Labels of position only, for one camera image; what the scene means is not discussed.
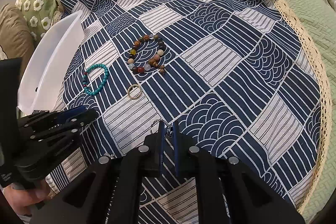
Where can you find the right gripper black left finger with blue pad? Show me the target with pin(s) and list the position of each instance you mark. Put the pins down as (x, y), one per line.
(109, 190)

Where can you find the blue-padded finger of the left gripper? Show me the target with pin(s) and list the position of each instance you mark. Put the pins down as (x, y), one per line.
(71, 113)

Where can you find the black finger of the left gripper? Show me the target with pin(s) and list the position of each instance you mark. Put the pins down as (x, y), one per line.
(65, 129)

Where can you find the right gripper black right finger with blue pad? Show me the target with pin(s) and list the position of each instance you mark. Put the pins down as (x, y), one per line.
(227, 190)

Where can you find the white translucent plastic tray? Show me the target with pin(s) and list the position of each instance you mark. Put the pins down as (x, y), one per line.
(44, 74)

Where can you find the person's hand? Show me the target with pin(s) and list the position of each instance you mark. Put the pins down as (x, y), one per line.
(21, 200)

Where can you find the brown cushion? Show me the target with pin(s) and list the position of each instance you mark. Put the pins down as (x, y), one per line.
(16, 40)

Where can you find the green daisy embroidered pillow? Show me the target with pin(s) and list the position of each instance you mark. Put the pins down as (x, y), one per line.
(38, 15)

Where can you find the navy white patterned cloth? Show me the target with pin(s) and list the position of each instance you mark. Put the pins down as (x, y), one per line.
(232, 73)

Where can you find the light green quilted bedspread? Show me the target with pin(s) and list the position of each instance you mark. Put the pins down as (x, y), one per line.
(314, 22)

